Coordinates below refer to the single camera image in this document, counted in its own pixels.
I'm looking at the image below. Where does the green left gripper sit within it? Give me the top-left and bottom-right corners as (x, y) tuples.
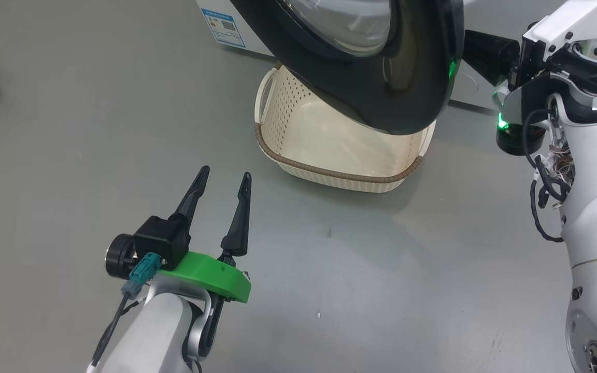
(105, 165), (252, 304)

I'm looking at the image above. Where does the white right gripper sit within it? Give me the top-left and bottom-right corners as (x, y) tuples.
(464, 0), (597, 156)

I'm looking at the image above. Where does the black round glass washer door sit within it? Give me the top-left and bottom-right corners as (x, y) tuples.
(230, 0), (465, 135)

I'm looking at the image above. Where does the cream perforated basket brown rim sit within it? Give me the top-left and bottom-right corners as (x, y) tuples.
(254, 66), (436, 193)

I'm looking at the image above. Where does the white front-load washing machine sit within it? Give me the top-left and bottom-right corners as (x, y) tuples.
(196, 0), (506, 112)

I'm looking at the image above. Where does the blue energy label sticker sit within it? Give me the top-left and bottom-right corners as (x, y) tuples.
(201, 8), (246, 49)

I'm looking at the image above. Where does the left cable with teal connector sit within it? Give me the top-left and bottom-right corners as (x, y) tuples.
(91, 253), (167, 373)

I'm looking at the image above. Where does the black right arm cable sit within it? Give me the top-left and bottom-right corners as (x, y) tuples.
(522, 108), (574, 243)

